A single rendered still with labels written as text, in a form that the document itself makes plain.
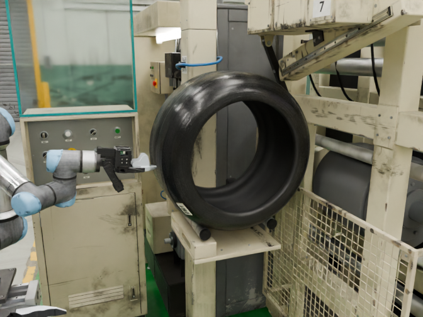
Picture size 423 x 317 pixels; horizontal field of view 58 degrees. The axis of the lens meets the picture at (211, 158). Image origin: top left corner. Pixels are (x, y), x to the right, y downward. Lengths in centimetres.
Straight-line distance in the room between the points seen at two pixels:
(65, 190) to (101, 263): 95
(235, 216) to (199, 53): 71
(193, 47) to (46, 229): 117
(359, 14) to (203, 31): 68
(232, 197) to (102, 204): 73
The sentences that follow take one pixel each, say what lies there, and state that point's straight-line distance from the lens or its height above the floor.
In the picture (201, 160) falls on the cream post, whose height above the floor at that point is 108.
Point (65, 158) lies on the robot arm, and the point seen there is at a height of 122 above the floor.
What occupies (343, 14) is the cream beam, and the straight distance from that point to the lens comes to 127.
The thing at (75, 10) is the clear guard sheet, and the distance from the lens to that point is 201.
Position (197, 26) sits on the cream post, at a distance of 170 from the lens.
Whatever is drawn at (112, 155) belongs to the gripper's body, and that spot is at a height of 122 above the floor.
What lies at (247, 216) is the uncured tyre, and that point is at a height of 97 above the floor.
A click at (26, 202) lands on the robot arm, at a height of 112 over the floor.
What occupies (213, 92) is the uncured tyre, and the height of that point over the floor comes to 143.
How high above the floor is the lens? 153
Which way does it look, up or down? 14 degrees down
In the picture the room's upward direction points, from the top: straight up
